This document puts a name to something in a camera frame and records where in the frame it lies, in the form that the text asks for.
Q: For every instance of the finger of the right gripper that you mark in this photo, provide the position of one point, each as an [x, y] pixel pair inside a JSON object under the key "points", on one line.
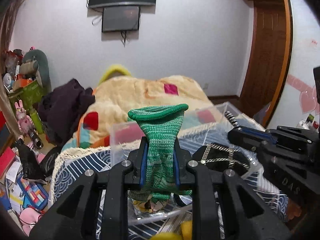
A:
{"points": [[287, 135], [248, 138]]}

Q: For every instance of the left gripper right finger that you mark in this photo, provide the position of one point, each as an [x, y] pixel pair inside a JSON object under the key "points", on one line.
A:
{"points": [[224, 206]]}

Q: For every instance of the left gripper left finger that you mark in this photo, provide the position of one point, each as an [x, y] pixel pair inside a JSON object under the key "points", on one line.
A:
{"points": [[95, 198]]}

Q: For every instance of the black hat with chains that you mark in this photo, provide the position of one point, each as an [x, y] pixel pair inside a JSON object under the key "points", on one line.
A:
{"points": [[220, 158]]}

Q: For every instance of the yellow green sponge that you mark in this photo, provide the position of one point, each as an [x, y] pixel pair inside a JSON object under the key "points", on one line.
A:
{"points": [[184, 232]]}

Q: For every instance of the green knitted glove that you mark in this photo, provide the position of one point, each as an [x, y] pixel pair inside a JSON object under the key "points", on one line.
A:
{"points": [[161, 125]]}

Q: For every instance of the colourful blue pencil case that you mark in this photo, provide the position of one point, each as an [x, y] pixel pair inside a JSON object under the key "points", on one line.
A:
{"points": [[34, 192]]}

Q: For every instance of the pink plush item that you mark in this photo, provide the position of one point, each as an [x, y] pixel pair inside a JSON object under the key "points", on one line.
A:
{"points": [[28, 218]]}

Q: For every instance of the clear plastic storage box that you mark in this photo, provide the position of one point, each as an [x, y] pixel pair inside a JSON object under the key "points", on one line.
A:
{"points": [[200, 127]]}

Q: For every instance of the brown wooden door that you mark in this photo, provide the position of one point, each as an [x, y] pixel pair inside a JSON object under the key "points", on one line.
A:
{"points": [[268, 52]]}

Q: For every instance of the floral fabric cloth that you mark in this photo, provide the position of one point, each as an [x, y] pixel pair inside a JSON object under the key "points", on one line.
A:
{"points": [[152, 205]]}

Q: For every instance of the blue white patterned tablecloth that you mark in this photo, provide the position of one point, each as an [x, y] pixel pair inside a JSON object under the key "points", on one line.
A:
{"points": [[70, 165]]}

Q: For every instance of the red box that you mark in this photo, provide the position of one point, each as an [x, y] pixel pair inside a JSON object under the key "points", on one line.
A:
{"points": [[6, 160]]}

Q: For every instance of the green bottle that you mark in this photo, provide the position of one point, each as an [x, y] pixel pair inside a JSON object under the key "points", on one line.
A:
{"points": [[36, 121]]}

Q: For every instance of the pink rabbit toy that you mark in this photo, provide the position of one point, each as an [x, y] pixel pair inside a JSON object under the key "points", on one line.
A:
{"points": [[25, 123]]}

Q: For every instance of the dark purple clothes pile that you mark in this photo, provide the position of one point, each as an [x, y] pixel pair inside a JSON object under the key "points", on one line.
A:
{"points": [[61, 110]]}

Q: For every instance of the beige fleece blanket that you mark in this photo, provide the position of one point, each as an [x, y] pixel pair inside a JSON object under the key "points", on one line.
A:
{"points": [[115, 97]]}

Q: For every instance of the green storage box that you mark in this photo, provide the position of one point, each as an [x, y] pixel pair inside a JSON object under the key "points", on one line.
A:
{"points": [[29, 95]]}

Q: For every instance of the yellow fluffy chair back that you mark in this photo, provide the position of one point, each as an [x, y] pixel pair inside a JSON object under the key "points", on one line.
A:
{"points": [[114, 70]]}

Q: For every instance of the grey green plush toy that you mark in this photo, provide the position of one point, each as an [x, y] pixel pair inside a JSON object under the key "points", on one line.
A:
{"points": [[35, 66]]}

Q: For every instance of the small wall monitor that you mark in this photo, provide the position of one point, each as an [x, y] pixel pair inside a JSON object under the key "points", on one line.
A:
{"points": [[120, 18]]}

